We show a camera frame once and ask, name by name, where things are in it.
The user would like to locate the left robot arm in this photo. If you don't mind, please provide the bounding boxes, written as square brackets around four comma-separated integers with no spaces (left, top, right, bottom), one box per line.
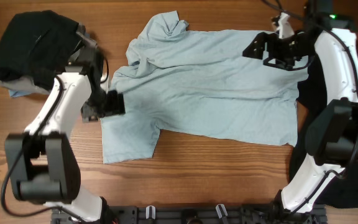
[0,47,125,223]

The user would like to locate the black cable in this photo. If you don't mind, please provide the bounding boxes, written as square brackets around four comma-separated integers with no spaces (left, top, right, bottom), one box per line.
[261,0,358,215]
[0,74,83,224]

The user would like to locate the right black cable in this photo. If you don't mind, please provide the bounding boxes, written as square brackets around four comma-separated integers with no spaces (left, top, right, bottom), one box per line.
[261,0,358,215]

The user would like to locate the light blue t-shirt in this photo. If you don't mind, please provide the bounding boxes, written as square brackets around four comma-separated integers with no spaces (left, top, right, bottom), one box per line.
[101,11,308,164]

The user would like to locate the black t-shirt on table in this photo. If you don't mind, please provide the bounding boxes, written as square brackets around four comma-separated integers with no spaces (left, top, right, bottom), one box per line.
[289,42,358,208]

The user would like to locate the left black cable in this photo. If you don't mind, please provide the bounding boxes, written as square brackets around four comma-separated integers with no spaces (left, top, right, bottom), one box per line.
[0,74,83,224]

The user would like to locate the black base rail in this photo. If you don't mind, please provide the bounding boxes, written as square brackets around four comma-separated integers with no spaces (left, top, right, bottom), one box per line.
[50,203,328,224]

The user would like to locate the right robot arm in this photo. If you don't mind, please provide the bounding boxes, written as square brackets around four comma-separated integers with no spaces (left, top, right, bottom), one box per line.
[242,1,358,220]

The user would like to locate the folded grey garment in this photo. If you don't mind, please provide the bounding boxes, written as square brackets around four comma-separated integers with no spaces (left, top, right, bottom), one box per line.
[0,22,100,96]

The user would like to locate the folded black garment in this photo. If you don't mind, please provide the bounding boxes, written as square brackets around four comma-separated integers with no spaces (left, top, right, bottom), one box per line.
[0,11,81,90]

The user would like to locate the folded blue garment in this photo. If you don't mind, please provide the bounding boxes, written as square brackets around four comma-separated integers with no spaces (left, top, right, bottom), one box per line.
[8,90,29,98]

